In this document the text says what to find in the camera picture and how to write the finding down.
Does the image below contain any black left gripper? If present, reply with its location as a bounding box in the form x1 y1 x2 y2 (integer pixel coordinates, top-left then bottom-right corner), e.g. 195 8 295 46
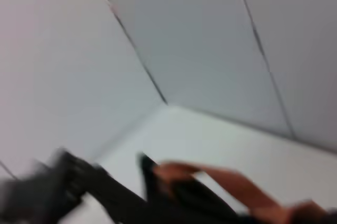
0 147 148 224

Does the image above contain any black bag with brown handles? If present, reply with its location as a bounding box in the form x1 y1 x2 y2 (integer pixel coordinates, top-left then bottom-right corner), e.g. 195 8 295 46
136 151 337 224

